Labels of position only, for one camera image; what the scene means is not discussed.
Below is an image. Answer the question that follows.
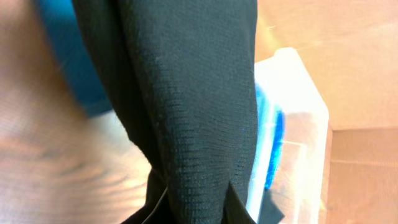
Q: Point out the black cloth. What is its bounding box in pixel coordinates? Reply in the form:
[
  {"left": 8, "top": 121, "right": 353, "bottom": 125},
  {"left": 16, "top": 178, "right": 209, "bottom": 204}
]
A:
[{"left": 73, "top": 0, "right": 257, "bottom": 224}]

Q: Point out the blue denim cloth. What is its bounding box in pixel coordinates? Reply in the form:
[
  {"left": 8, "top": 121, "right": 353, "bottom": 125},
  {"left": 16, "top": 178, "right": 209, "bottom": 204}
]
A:
[{"left": 34, "top": 0, "right": 113, "bottom": 117}]

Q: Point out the sparkly blue green cloth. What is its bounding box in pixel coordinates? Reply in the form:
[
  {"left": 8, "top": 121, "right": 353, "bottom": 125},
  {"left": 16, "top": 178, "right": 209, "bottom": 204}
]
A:
[{"left": 253, "top": 84, "right": 285, "bottom": 189}]

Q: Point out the clear plastic storage bin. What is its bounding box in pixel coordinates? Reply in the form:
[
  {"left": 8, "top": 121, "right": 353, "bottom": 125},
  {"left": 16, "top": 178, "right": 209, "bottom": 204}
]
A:
[{"left": 246, "top": 47, "right": 329, "bottom": 223}]

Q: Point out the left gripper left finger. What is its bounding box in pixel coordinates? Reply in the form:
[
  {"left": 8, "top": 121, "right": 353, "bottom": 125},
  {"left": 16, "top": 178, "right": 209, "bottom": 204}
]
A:
[{"left": 121, "top": 186, "right": 170, "bottom": 224}]

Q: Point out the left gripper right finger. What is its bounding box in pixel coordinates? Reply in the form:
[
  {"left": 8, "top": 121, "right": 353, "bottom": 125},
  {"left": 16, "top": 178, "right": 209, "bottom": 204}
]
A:
[{"left": 222, "top": 182, "right": 255, "bottom": 224}]

